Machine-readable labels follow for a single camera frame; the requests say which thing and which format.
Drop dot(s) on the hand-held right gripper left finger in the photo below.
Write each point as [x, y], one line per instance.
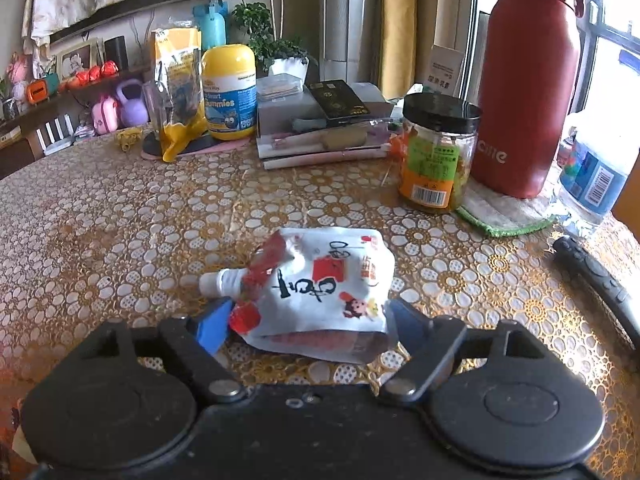
[215, 325]

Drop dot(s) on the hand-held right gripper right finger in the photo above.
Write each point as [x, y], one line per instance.
[407, 327]

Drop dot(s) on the white spouted pouch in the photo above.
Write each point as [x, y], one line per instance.
[320, 285]

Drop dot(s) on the green edged cloth coaster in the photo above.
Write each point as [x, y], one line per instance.
[505, 212]

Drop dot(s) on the clear jar with black lid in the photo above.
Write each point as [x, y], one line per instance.
[437, 160]

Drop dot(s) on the dark round coaster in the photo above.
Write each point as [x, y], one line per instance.
[200, 149]

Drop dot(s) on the rolled white paper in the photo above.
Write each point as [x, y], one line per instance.
[325, 157]

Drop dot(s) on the black remote stick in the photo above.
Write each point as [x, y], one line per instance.
[595, 280]

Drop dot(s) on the small yellow toy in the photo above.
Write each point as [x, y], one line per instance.
[127, 139]

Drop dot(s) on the stack of books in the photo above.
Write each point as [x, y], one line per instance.
[285, 120]

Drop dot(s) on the clear drinking glass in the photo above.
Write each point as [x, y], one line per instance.
[152, 110]

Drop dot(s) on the yellow lidded gummies bottle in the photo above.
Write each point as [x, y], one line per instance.
[230, 95]

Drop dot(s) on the purple kettlebell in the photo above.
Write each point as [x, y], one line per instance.
[132, 105]

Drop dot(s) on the black flat box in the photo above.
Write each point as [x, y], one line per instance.
[337, 102]

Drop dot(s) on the pink toy backpack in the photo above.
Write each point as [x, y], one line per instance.
[106, 115]

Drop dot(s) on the plastic water bottle blue label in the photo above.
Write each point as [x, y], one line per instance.
[595, 175]

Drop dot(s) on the yellow foil snack pouch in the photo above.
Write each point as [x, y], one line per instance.
[175, 85]

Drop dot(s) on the white printed card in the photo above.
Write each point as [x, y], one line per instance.
[445, 70]

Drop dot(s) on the wooden sideboard cabinet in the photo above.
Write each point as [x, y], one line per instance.
[20, 152]

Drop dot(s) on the dark red water bottle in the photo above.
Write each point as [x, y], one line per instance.
[525, 85]

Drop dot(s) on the red ornaments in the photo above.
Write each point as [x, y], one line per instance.
[92, 75]

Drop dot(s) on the small potted green plant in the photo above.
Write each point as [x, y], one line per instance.
[272, 45]

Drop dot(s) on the black cylinder speaker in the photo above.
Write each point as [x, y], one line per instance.
[116, 52]

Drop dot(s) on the teal plastic bottle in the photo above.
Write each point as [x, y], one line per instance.
[210, 22]

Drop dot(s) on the yellow curtain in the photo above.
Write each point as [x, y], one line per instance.
[397, 25]

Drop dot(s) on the white standing air conditioner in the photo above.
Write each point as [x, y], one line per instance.
[350, 15]

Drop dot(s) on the photo frame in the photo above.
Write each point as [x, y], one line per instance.
[77, 60]

